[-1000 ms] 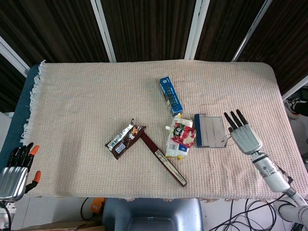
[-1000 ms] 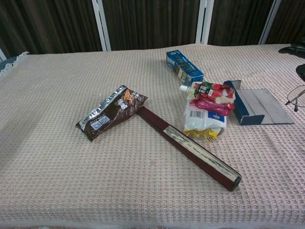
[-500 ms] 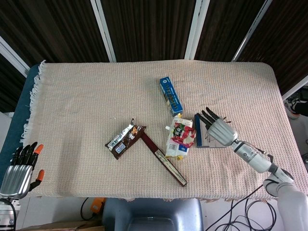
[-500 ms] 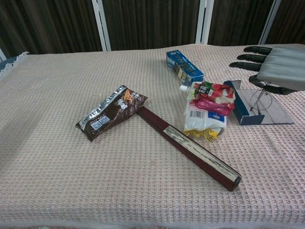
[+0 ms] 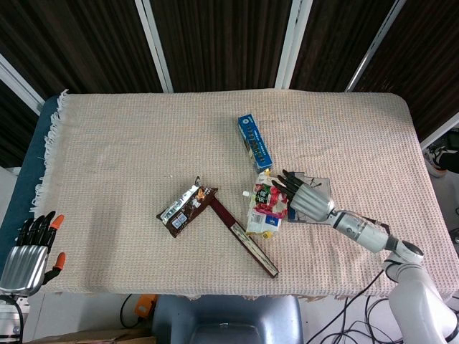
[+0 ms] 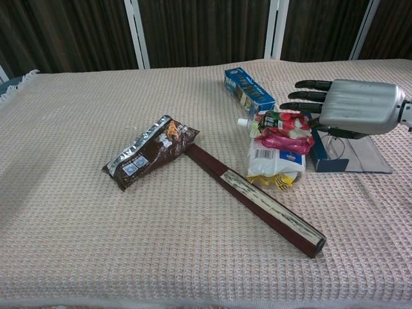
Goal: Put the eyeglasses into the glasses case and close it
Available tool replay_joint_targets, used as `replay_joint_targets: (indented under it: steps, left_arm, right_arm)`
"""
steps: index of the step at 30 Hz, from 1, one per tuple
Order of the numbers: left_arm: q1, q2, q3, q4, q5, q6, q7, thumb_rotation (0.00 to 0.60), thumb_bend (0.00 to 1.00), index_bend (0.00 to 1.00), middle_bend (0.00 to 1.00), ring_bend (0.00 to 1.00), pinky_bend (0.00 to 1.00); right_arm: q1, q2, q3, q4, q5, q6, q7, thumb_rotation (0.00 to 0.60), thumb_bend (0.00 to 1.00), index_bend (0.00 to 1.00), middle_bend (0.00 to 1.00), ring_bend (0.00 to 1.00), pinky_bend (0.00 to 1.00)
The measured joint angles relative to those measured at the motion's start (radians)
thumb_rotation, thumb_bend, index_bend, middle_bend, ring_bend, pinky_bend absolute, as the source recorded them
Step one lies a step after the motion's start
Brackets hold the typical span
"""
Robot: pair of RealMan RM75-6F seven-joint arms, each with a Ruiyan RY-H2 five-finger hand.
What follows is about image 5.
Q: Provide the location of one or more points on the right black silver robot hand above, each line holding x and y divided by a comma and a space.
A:
312, 202

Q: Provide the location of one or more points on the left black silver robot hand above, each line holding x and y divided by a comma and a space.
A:
25, 265

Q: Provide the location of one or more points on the blue grey box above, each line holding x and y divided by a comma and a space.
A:
322, 188

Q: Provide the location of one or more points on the wire-rim eyeglasses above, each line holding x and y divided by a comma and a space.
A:
311, 180

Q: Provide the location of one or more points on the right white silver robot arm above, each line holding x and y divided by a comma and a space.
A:
365, 233

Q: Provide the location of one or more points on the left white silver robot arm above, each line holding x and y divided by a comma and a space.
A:
9, 319

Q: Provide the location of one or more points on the red juice pouch white cap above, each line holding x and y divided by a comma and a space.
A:
267, 200

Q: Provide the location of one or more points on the white yellow snack bag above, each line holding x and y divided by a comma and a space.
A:
265, 225

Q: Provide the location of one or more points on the folded dark red fan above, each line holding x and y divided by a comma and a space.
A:
247, 240

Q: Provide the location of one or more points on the blue toothpaste box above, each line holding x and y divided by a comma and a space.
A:
254, 143

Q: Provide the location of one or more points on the brown cardboard box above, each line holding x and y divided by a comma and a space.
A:
89, 337

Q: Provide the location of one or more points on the blue padded table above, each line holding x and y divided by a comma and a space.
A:
32, 161

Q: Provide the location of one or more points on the brown snack bag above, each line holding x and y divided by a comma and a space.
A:
186, 211

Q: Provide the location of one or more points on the orange device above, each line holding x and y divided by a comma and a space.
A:
145, 306

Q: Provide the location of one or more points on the black white sneaker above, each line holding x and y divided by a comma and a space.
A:
439, 159

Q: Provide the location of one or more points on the grey blue chair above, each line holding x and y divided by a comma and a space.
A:
226, 319

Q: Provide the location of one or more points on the beige waffle tablecloth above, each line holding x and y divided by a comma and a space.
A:
143, 143

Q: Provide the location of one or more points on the dark brown pleated curtain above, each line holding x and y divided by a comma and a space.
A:
229, 39

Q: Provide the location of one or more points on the white screen frame post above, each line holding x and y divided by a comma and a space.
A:
18, 82
292, 46
439, 132
154, 46
373, 50

